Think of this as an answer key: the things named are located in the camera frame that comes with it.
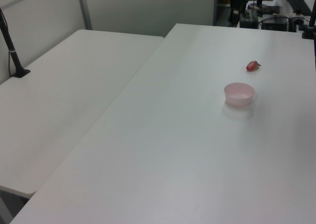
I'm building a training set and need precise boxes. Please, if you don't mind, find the red strawberry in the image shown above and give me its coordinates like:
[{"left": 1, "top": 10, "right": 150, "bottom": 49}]
[{"left": 245, "top": 60, "right": 262, "bottom": 73}]

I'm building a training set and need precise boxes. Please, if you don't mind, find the black keyboard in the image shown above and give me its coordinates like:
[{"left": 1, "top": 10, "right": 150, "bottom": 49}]
[{"left": 286, "top": 0, "right": 313, "bottom": 16}]

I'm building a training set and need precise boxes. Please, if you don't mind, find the pink plastic bowl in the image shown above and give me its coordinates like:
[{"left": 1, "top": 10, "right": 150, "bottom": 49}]
[{"left": 224, "top": 82, "right": 256, "bottom": 108}]

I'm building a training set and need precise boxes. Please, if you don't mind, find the black clamped pole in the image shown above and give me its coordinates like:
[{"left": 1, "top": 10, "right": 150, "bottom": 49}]
[{"left": 301, "top": 1, "right": 316, "bottom": 40}]

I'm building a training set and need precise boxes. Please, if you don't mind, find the black electronics box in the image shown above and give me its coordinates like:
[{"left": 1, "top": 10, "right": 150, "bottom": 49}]
[{"left": 261, "top": 14, "right": 289, "bottom": 31}]

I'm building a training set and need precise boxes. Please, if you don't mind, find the black camera pole with base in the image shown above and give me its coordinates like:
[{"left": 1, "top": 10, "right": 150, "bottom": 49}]
[{"left": 0, "top": 7, "right": 32, "bottom": 78}]

